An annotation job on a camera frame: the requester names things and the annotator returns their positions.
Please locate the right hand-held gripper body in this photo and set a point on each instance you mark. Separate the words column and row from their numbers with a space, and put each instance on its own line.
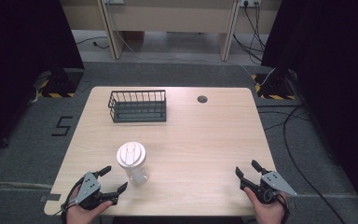
column 276, row 183

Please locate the person's left hand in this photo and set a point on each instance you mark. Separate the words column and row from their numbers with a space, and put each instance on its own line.
column 80, row 214

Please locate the clear cup with white lid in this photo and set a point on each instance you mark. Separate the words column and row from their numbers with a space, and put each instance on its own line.
column 131, row 155

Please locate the white wall socket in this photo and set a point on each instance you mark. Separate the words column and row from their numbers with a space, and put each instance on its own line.
column 250, row 2

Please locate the black stand base hazard tape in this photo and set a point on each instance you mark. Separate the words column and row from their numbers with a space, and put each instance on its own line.
column 62, row 84
column 275, row 87

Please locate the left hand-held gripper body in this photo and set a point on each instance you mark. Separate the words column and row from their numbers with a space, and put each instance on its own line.
column 88, row 186

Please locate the person's right hand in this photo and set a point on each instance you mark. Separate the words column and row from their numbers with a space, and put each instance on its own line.
column 268, row 213

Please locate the black curtain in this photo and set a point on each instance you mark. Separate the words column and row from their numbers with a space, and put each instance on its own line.
column 21, row 46
column 335, row 77

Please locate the grey floor tape piece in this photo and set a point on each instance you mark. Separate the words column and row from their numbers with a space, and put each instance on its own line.
column 51, row 197

